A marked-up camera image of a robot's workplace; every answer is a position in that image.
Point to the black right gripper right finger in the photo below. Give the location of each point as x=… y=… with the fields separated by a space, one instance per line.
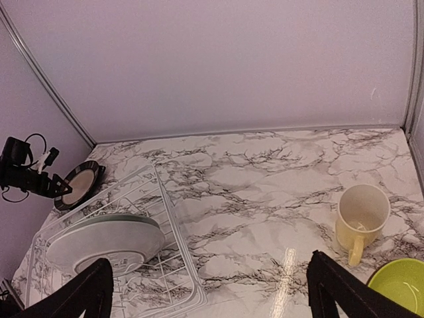
x=331 y=286

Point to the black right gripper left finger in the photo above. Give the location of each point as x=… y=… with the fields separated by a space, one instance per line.
x=89 y=294

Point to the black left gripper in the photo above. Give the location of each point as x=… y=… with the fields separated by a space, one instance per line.
x=42 y=185

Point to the black round plate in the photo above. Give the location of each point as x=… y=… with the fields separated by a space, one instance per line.
x=84 y=180

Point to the grey floral plate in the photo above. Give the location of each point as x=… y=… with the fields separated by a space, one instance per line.
x=127 y=241

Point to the lime green bowl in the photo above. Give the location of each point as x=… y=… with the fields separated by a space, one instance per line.
x=401 y=281

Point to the yellow ceramic mug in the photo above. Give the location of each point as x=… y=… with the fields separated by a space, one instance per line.
x=362 y=212

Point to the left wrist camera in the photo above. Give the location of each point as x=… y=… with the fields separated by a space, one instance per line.
x=46 y=159

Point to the left aluminium corner post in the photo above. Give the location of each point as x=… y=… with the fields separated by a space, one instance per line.
x=45 y=82

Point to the aluminium corner post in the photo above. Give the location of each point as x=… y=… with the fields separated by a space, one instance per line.
x=45 y=82
x=415 y=95

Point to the white wire dish rack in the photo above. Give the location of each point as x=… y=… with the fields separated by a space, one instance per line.
x=165 y=286

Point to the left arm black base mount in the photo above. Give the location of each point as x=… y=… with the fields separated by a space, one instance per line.
x=11 y=304

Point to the right aluminium corner post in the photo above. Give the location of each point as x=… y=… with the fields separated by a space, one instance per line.
x=415 y=95

